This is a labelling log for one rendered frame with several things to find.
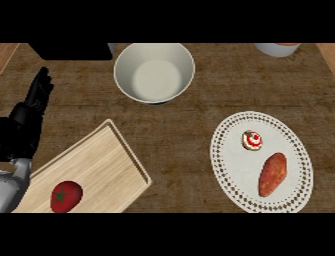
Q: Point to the cupcake with red topping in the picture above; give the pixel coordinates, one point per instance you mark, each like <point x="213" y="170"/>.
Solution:
<point x="252" y="140"/>

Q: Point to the brown sweet potato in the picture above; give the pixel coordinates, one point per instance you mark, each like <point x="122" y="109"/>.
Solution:
<point x="273" y="174"/>

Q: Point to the black appliance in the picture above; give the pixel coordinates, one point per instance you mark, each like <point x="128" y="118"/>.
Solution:
<point x="72" y="50"/>

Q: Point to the pale wooden cutting board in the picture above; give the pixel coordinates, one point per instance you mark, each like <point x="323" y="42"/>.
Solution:
<point x="94" y="170"/>

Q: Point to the white bowl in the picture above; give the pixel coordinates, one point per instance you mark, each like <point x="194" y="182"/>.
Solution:
<point x="154" y="71"/>

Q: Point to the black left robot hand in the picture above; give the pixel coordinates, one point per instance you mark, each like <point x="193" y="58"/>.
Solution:
<point x="23" y="123"/>

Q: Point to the white round placemat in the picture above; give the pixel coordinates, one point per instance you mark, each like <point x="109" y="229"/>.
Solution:
<point x="239" y="166"/>

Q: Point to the white cup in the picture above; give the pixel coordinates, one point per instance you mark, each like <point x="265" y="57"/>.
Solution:
<point x="276" y="49"/>

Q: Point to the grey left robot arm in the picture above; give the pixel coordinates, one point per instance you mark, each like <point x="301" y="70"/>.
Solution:
<point x="1" y="186"/>

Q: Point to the red tomato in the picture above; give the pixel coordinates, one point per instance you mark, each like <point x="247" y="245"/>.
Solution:
<point x="66" y="196"/>

